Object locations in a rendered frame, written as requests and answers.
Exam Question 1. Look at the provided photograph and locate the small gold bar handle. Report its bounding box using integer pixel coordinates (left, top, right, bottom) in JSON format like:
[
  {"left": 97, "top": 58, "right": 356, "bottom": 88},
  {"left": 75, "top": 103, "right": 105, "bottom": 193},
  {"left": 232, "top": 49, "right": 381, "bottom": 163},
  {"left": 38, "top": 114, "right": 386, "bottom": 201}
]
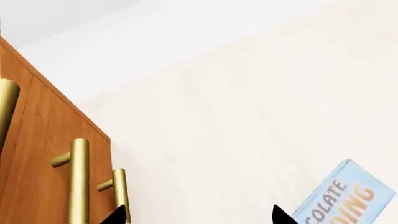
[{"left": 96, "top": 168, "right": 132, "bottom": 224}]

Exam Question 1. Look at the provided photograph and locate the light blue chocolate pudding box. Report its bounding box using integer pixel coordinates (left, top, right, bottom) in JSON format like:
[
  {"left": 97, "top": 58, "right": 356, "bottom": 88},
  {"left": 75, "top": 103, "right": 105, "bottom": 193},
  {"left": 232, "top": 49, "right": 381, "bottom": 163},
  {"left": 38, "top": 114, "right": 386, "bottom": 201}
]
[{"left": 291, "top": 159, "right": 396, "bottom": 224}]

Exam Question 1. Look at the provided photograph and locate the medium gold bar handle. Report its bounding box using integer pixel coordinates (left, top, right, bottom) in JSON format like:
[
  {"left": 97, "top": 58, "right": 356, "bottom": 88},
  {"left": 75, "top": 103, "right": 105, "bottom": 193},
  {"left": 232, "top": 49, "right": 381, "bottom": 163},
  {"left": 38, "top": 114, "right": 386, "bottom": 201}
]
[{"left": 50, "top": 138, "right": 90, "bottom": 224}]

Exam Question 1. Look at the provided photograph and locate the large gold bar handle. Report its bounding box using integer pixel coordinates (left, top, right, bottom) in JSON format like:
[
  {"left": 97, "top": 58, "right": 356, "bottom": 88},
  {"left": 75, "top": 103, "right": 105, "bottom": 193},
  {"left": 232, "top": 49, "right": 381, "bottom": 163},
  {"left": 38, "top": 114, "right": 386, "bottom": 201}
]
[{"left": 0, "top": 78, "right": 21, "bottom": 157}]

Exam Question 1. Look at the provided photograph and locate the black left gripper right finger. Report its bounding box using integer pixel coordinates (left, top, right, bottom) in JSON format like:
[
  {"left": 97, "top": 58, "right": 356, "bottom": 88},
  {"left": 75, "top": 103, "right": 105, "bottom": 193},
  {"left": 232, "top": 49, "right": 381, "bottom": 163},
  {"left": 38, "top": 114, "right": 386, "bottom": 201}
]
[{"left": 272, "top": 204, "right": 299, "bottom": 224}]

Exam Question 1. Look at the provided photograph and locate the wooden cabinet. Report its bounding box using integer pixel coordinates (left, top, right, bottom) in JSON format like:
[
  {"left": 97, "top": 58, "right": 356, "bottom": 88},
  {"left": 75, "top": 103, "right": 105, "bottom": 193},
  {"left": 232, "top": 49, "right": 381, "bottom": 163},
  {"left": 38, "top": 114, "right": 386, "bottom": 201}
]
[{"left": 0, "top": 34, "right": 111, "bottom": 224}]

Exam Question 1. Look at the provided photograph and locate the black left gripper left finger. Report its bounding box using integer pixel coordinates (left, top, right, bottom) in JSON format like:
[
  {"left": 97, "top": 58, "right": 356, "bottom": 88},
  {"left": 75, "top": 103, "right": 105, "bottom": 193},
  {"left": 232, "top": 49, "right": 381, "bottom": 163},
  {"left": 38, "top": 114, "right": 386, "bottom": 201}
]
[{"left": 99, "top": 203, "right": 127, "bottom": 224}]

